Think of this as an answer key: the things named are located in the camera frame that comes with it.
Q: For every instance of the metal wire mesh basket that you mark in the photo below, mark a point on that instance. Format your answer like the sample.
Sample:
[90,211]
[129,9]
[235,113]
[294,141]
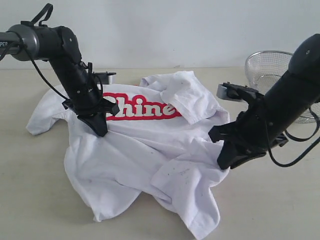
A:
[264,68]

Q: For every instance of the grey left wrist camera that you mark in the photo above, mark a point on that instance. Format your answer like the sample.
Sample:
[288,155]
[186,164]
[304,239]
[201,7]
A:
[105,78]

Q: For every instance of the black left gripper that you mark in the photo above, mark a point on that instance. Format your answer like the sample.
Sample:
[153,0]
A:
[91,108]

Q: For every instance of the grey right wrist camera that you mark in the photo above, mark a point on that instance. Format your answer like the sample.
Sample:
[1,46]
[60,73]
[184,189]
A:
[237,93]

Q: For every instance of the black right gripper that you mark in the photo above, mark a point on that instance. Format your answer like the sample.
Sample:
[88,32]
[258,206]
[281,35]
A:
[245,139]

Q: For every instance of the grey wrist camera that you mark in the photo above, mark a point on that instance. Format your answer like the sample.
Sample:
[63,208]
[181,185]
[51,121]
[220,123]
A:
[105,78]
[237,93]

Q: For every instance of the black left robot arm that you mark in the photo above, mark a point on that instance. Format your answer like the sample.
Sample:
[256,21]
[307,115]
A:
[59,46]

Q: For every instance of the white t-shirt red logo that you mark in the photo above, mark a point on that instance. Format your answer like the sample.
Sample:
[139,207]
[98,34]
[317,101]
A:
[158,143]

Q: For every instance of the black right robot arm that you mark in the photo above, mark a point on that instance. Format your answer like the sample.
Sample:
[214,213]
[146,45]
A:
[294,93]

